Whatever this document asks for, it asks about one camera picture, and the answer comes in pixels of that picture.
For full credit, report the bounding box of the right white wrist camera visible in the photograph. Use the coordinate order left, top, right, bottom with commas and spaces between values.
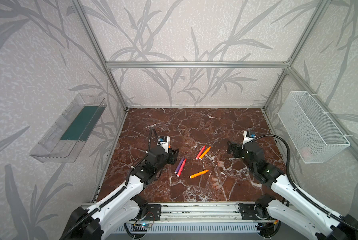
243, 131, 256, 146

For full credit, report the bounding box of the pink highlighter upper pair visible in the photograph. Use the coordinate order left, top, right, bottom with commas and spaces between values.
196, 145, 206, 160

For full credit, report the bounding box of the clear plastic wall tray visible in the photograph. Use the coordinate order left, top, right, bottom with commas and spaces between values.
30, 94, 107, 163

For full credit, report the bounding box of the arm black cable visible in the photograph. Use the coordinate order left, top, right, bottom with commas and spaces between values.
252, 133, 358, 240
58, 127, 160, 240

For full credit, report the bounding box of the pink highlighter beside purple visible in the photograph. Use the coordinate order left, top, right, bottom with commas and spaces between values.
177, 159, 187, 177

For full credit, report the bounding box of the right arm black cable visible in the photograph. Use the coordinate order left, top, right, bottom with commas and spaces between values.
252, 133, 358, 240

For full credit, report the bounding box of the purple highlighter pen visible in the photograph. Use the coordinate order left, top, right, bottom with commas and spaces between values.
174, 158, 185, 174

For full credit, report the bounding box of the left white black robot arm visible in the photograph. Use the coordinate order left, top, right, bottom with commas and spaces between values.
61, 145, 179, 240

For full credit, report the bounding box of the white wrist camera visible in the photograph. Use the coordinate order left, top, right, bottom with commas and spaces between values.
243, 131, 256, 146
158, 136, 171, 153

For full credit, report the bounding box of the translucent pen cap lowest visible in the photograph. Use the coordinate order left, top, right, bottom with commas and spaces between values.
213, 183, 223, 190

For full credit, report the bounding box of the orange highlighter lower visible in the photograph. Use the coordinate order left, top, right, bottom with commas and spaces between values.
190, 170, 209, 179

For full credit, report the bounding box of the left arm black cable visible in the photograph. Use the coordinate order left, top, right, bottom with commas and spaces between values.
58, 127, 160, 240

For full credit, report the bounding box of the small green circuit board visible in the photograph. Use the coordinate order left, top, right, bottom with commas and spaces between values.
132, 223, 154, 232

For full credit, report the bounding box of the aluminium frame crossbar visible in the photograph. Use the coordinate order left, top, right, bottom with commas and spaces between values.
106, 61, 288, 69

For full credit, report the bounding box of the white wire mesh basket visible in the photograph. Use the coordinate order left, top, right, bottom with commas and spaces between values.
278, 91, 351, 164

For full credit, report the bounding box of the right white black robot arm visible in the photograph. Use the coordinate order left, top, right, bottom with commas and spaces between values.
227, 142, 358, 240

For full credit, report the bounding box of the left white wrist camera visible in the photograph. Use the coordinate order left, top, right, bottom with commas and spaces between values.
158, 136, 171, 153

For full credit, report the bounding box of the orange highlighter upper pair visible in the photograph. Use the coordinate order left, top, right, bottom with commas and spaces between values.
199, 147, 211, 160

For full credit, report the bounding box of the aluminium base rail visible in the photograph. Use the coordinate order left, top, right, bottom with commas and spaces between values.
73, 201, 327, 224

